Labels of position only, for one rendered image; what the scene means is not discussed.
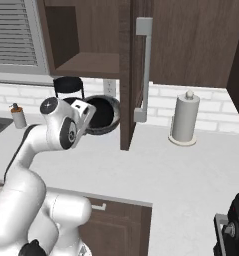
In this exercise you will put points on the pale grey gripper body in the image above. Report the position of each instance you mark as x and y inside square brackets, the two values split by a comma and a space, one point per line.
[85, 122]

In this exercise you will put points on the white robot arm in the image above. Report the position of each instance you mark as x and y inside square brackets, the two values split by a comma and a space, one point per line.
[22, 196]

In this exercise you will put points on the brown open cabinet door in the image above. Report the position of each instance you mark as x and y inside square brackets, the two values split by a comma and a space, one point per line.
[127, 83]

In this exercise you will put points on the brown base cabinet drawer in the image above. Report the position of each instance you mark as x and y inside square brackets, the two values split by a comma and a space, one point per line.
[121, 230]

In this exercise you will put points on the white soap dispenser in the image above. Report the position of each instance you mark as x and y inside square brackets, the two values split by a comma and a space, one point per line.
[19, 117]

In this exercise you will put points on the white paper towel roll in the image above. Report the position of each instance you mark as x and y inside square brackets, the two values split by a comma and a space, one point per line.
[185, 118]

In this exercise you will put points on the window with grey blinds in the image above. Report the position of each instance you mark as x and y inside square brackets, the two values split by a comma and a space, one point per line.
[12, 33]

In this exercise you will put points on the white wall outlet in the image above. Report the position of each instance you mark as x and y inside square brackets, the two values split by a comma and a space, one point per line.
[109, 87]

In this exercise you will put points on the open brown wall cabinet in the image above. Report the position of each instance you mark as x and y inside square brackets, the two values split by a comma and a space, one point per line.
[91, 40]

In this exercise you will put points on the brown closed wall cabinet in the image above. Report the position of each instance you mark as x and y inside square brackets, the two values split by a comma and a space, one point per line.
[194, 40]

